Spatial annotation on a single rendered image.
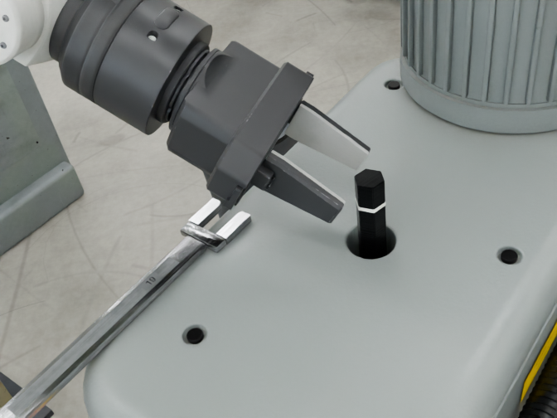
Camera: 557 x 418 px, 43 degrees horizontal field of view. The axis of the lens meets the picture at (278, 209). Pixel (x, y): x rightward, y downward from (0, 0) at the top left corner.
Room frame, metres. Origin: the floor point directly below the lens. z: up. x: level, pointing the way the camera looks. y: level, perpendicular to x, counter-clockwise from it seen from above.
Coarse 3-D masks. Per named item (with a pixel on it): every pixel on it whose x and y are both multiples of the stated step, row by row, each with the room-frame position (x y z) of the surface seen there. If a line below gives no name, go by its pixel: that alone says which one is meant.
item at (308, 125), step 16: (304, 112) 0.41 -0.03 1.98; (320, 112) 0.41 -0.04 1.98; (288, 128) 0.41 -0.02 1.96; (304, 128) 0.41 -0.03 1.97; (320, 128) 0.40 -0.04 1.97; (336, 128) 0.40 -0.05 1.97; (304, 144) 0.41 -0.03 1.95; (320, 144) 0.40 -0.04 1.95; (336, 144) 0.40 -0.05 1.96; (352, 144) 0.39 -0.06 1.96; (336, 160) 0.40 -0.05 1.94; (352, 160) 0.39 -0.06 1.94
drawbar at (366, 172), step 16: (368, 176) 0.36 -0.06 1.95; (368, 192) 0.35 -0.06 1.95; (384, 192) 0.35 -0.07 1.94; (368, 208) 0.35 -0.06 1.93; (384, 208) 0.35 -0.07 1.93; (368, 224) 0.35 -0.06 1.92; (384, 224) 0.35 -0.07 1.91; (368, 240) 0.35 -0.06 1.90; (384, 240) 0.35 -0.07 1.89; (368, 256) 0.35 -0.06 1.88
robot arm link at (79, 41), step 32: (0, 0) 0.41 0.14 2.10; (32, 0) 0.42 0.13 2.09; (64, 0) 0.44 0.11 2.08; (96, 0) 0.43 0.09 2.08; (128, 0) 0.43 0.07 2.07; (0, 32) 0.41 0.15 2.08; (32, 32) 0.42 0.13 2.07; (64, 32) 0.43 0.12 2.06; (96, 32) 0.41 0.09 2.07; (0, 64) 0.41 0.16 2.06; (32, 64) 0.44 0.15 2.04; (64, 64) 0.41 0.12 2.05; (96, 64) 0.40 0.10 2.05
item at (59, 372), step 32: (192, 224) 0.40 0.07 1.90; (192, 256) 0.37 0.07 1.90; (160, 288) 0.34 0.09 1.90; (96, 320) 0.32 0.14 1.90; (128, 320) 0.32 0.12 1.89; (64, 352) 0.30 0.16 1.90; (96, 352) 0.30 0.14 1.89; (32, 384) 0.28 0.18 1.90; (64, 384) 0.27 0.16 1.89; (0, 416) 0.26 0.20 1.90; (32, 416) 0.26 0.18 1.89
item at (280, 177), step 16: (272, 160) 0.36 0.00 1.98; (288, 160) 0.36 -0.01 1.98; (256, 176) 0.35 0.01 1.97; (272, 176) 0.35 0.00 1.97; (288, 176) 0.35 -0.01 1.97; (304, 176) 0.35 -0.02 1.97; (272, 192) 0.36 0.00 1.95; (288, 192) 0.35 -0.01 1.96; (304, 192) 0.34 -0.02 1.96; (320, 192) 0.34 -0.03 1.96; (304, 208) 0.35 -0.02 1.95; (320, 208) 0.34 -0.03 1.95; (336, 208) 0.33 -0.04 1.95
